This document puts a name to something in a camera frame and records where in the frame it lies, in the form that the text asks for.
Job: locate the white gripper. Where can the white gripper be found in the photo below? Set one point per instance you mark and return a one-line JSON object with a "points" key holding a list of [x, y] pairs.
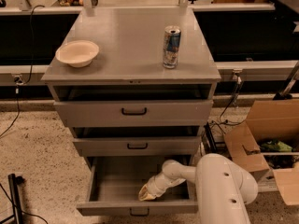
{"points": [[153, 187]]}

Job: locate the grey bottom drawer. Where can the grey bottom drawer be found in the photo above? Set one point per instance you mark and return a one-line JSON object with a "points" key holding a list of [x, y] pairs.
{"points": [[116, 182]]}

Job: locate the grey drawer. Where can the grey drawer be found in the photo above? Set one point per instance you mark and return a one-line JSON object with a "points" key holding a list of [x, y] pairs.
{"points": [[133, 105], [116, 182], [143, 145]]}

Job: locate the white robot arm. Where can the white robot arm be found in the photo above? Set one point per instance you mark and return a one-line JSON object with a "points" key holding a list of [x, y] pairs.
{"points": [[222, 188]]}

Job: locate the grey middle drawer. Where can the grey middle drawer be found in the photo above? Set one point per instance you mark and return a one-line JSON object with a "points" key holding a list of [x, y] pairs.
{"points": [[143, 145]]}

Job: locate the grey drawer cabinet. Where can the grey drawer cabinet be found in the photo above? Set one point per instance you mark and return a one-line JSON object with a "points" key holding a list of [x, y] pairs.
{"points": [[131, 44]]}

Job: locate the grey top drawer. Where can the grey top drawer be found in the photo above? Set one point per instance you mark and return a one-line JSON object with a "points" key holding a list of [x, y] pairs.
{"points": [[133, 105]]}

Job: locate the black bar by cabinet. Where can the black bar by cabinet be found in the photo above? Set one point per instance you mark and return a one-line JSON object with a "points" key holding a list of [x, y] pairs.
{"points": [[210, 139]]}

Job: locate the black stand lower left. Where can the black stand lower left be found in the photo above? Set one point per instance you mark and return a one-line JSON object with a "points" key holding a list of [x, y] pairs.
{"points": [[15, 201]]}

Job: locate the brown cardboard box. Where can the brown cardboard box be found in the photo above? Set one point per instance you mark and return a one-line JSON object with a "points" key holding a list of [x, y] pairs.
{"points": [[268, 121]]}

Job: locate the green bag in box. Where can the green bag in box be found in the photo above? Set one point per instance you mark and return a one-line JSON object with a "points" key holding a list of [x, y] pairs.
{"points": [[275, 146]]}

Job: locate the white bowl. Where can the white bowl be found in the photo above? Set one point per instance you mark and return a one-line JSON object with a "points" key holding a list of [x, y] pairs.
{"points": [[78, 53]]}

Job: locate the blue silver drink can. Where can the blue silver drink can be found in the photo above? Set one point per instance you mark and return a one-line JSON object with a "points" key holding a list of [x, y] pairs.
{"points": [[172, 35]]}

